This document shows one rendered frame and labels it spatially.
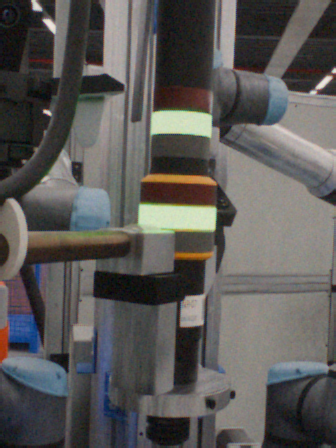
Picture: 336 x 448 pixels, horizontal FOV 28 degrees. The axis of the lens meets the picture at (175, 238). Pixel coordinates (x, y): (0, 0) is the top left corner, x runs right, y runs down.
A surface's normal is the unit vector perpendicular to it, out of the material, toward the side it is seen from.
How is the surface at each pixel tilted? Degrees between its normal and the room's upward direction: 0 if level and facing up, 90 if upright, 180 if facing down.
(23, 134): 90
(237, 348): 90
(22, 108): 90
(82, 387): 90
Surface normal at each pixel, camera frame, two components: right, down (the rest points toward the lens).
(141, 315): -0.52, 0.02
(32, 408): 0.27, 0.07
